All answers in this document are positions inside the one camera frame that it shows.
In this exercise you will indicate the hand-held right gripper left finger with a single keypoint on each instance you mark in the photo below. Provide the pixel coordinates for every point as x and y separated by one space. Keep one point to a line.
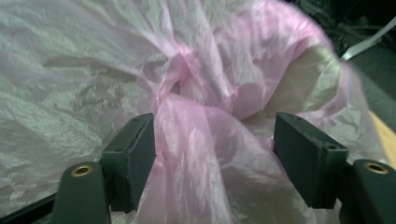
132 161

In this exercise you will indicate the white metal stand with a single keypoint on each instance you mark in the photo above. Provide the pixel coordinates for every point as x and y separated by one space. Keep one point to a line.
367 42

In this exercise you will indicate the pink plastic bag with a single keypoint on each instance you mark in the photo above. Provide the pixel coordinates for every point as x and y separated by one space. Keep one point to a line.
193 155

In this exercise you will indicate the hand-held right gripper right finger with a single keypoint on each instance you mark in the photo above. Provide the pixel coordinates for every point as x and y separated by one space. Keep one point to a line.
306 158

